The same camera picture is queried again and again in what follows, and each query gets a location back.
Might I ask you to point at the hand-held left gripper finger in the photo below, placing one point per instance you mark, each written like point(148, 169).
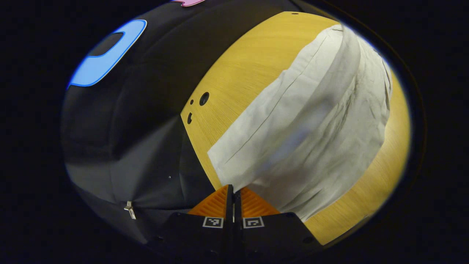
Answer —
point(238, 223)
point(229, 220)

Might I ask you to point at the white jeans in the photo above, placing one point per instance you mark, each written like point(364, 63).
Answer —
point(311, 128)

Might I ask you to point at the metal cloth clip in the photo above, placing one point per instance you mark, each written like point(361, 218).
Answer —
point(129, 209)

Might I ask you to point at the black backdrop cloth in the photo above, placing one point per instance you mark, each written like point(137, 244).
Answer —
point(146, 128)

